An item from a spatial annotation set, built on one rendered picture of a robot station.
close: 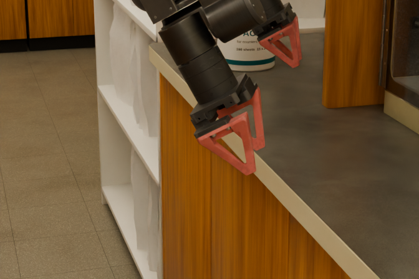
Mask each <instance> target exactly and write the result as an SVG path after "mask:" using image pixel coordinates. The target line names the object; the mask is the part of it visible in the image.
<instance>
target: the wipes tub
mask: <svg viewBox="0 0 419 279"><path fill-rule="evenodd" d="M257 38H258V36H257V35H254V33H253V31H252V30H250V31H248V32H246V33H244V34H242V35H240V36H238V37H236V38H234V39H233V40H231V41H229V42H227V43H223V42H221V41H220V40H219V39H217V46H218V47H219V49H220V51H221V52H222V54H223V56H224V57H225V59H226V61H227V63H228V65H229V67H230V68H231V70H232V71H237V72H258V71H263V70H267V69H270V68H272V67H273V66H274V65H275V55H274V54H273V53H271V52H270V51H268V50H267V49H265V48H264V47H263V46H261V45H260V44H259V42H258V40H257Z"/></svg>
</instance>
